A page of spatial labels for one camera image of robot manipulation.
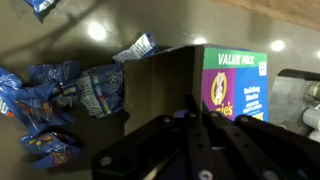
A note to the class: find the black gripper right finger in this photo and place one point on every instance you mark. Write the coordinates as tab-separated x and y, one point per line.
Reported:
249	149

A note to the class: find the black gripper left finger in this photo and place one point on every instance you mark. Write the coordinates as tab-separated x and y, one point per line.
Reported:
157	144

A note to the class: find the blue snack box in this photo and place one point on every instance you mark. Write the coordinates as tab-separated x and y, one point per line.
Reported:
229	80

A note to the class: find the kitchen sink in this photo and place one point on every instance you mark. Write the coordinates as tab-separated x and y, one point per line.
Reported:
294	103

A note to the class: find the blue snack packet pile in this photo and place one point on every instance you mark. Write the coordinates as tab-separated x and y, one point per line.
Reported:
42	105

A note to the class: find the white blue snack packet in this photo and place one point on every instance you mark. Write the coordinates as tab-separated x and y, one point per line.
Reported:
143	47

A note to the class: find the blue snack packet far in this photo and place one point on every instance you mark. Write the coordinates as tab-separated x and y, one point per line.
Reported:
41	5

